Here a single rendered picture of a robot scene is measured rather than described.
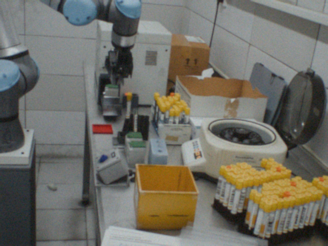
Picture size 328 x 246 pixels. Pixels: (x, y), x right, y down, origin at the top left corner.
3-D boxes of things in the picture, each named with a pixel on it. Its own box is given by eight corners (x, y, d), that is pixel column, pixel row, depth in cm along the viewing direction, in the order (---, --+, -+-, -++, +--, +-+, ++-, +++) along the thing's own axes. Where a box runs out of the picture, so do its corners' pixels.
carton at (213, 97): (170, 110, 177) (175, 74, 172) (238, 113, 183) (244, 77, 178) (185, 135, 155) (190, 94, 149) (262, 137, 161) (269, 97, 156)
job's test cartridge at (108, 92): (104, 100, 168) (105, 84, 166) (116, 101, 169) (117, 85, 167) (104, 104, 165) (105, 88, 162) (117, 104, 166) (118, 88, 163)
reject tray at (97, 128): (91, 125, 154) (91, 123, 154) (111, 126, 156) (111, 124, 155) (92, 134, 148) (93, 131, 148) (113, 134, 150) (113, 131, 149)
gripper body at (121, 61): (107, 79, 139) (111, 50, 130) (106, 60, 144) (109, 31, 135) (131, 80, 140) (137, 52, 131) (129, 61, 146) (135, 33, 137)
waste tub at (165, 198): (132, 199, 112) (135, 163, 109) (184, 200, 114) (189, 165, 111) (136, 230, 100) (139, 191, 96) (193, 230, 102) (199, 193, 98)
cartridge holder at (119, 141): (111, 141, 144) (112, 130, 143) (139, 141, 146) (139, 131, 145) (113, 147, 139) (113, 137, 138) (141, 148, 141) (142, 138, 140)
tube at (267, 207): (254, 243, 99) (263, 201, 95) (260, 242, 100) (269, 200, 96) (259, 247, 98) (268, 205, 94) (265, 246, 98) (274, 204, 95)
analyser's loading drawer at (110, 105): (99, 97, 178) (100, 84, 176) (116, 97, 180) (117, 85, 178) (102, 115, 160) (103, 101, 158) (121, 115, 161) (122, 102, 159)
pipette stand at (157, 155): (141, 169, 127) (144, 138, 124) (165, 171, 128) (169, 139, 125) (143, 187, 118) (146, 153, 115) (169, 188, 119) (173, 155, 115)
